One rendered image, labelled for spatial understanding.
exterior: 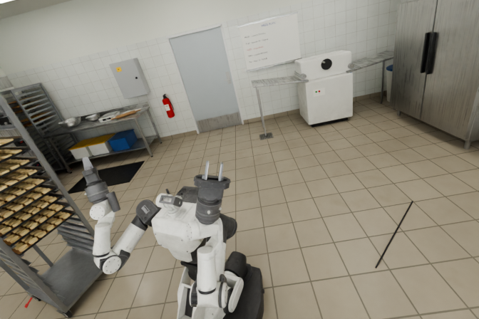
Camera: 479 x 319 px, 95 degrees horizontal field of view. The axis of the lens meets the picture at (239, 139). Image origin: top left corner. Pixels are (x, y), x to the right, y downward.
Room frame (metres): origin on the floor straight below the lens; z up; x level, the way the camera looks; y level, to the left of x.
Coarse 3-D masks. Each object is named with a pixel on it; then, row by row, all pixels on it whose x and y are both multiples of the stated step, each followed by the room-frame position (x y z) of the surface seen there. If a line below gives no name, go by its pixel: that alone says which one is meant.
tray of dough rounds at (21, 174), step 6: (12, 174) 1.59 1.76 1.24; (18, 174) 1.56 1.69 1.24; (24, 174) 1.53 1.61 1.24; (30, 174) 1.54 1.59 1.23; (0, 180) 1.53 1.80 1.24; (6, 180) 1.50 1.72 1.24; (12, 180) 1.48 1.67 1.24; (18, 180) 1.50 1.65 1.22; (24, 180) 1.47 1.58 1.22; (0, 186) 1.42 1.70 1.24; (6, 186) 1.41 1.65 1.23; (12, 186) 1.41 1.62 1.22; (0, 192) 1.35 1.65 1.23
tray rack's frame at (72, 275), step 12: (72, 252) 1.80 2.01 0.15; (84, 252) 1.76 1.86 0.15; (0, 264) 1.47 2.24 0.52; (48, 264) 1.67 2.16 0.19; (60, 264) 1.68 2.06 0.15; (72, 264) 1.64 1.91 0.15; (84, 264) 1.60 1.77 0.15; (12, 276) 1.46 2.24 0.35; (48, 276) 1.56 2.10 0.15; (60, 276) 1.53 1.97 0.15; (72, 276) 1.49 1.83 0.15; (84, 276) 1.46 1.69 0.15; (96, 276) 1.44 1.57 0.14; (24, 288) 1.46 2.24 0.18; (36, 288) 1.45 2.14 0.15; (60, 288) 1.39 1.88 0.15; (72, 288) 1.37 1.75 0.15; (84, 288) 1.34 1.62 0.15; (48, 300) 1.30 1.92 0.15; (72, 300) 1.25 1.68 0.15; (60, 312) 1.20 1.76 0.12
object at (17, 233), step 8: (48, 208) 1.59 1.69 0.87; (56, 208) 1.55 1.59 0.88; (40, 216) 1.48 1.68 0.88; (48, 216) 1.48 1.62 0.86; (24, 224) 1.43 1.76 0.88; (32, 224) 1.40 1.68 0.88; (16, 232) 1.35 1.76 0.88; (24, 232) 1.33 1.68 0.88; (8, 240) 1.29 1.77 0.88; (16, 240) 1.27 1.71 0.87
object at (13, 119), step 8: (0, 96) 1.60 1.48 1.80; (0, 104) 1.58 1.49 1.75; (8, 112) 1.59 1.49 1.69; (16, 120) 1.60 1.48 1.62; (16, 128) 1.58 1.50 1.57; (24, 136) 1.58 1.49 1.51; (32, 144) 1.59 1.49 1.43; (32, 152) 1.59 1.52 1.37; (40, 160) 1.58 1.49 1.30; (48, 168) 1.59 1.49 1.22; (56, 184) 1.58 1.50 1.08; (64, 192) 1.59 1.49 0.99; (72, 200) 1.60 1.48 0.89; (72, 208) 1.59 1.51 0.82; (80, 216) 1.58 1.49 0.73; (88, 224) 1.60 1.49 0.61
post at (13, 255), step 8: (0, 240) 1.20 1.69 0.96; (0, 248) 1.18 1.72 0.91; (8, 248) 1.20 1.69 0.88; (16, 256) 1.20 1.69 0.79; (16, 264) 1.18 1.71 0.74; (24, 264) 1.20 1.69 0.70; (24, 272) 1.18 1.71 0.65; (32, 272) 1.20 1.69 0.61; (32, 280) 1.18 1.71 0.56; (40, 280) 1.20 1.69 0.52; (48, 288) 1.20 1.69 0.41; (48, 296) 1.18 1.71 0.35; (56, 296) 1.20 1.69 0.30; (56, 304) 1.18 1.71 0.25; (64, 304) 1.20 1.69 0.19; (64, 312) 1.18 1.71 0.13
